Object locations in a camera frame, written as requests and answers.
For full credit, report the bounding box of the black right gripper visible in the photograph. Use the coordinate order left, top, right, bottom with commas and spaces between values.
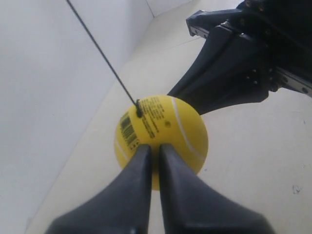
168, 0, 312, 114

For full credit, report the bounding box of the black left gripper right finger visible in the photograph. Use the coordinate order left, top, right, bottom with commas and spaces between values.
159, 144, 274, 234

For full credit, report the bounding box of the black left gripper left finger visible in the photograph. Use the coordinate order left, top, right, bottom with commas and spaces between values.
46, 144, 152, 234

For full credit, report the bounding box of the yellow tennis ball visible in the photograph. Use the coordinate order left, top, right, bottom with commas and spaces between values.
114, 95, 209, 191

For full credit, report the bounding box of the thin black hanging string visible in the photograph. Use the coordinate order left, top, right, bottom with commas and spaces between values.
66, 0, 144, 119

